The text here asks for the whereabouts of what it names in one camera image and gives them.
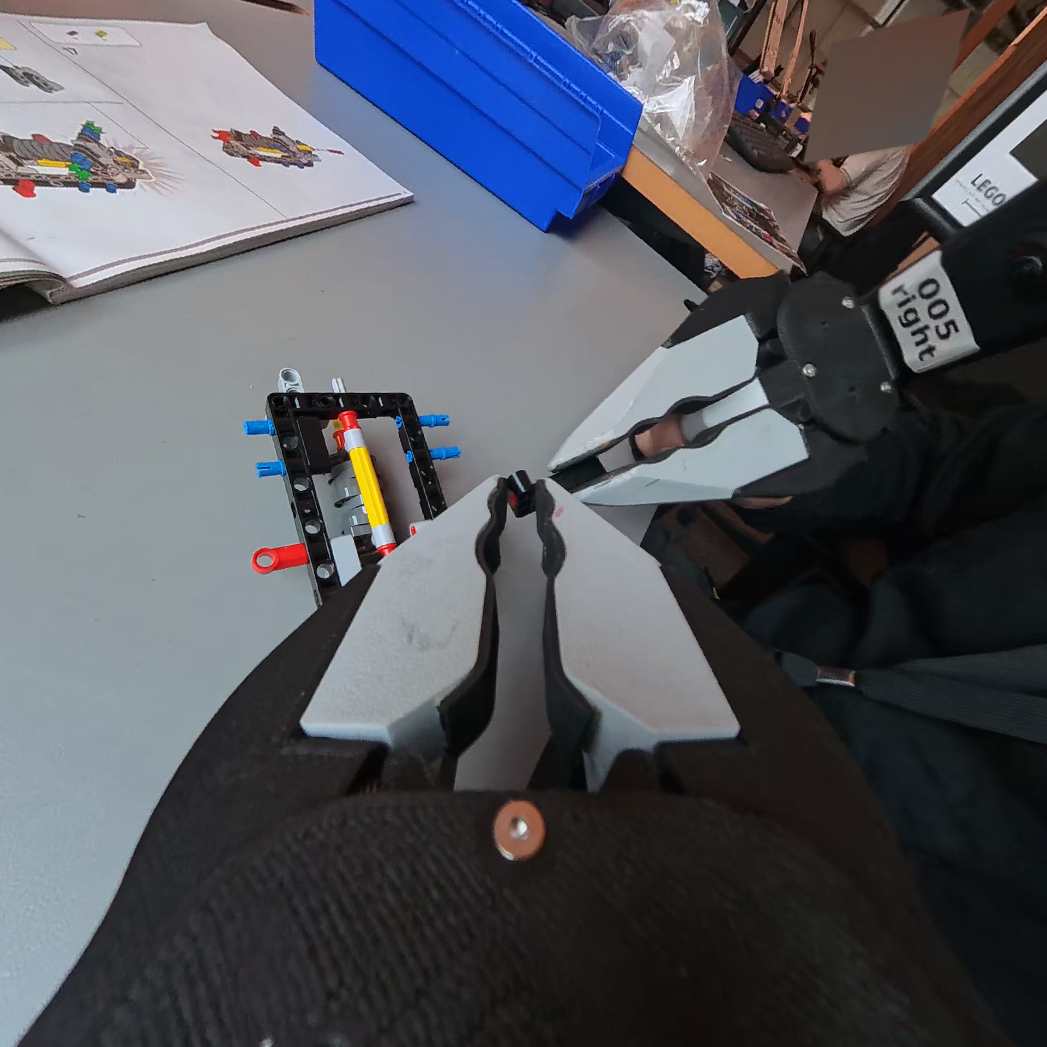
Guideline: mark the white sign on black stand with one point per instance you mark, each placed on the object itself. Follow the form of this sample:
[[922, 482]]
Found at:
[[981, 192]]

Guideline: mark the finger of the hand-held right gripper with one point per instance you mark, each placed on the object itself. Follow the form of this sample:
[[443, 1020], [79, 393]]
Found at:
[[720, 462], [695, 368]]

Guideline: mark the lego instruction booklet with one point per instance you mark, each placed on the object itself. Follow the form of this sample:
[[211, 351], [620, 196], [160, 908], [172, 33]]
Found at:
[[245, 188]]

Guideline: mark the wooden edged side table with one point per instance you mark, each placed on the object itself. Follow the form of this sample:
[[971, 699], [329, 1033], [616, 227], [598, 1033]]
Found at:
[[679, 204]]

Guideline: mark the clear plastic bag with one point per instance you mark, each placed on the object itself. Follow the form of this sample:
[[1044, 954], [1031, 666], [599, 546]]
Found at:
[[654, 65]]

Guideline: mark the black lego beam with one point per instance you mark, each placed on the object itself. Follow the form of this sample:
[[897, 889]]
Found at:
[[518, 484]]

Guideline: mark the person's torso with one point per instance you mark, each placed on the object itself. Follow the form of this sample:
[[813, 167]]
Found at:
[[941, 818]]

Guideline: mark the person's right forearm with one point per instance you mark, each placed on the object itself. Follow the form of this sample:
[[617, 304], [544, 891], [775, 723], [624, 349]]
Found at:
[[941, 474]]

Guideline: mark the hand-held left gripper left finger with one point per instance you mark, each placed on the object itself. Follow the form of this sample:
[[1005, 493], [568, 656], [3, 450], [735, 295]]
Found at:
[[401, 646]]

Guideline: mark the blue plastic bin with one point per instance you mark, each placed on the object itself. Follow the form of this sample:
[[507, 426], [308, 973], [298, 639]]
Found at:
[[474, 90]]

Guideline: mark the person's right hand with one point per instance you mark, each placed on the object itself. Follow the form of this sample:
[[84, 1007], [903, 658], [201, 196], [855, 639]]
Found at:
[[658, 438]]

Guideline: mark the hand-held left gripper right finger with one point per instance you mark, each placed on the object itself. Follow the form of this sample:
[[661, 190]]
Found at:
[[638, 646]]

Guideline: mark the colourful printed leaflet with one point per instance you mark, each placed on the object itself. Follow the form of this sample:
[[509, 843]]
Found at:
[[752, 209]]

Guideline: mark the black frame lego model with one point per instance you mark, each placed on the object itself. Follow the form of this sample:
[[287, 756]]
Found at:
[[298, 482]]

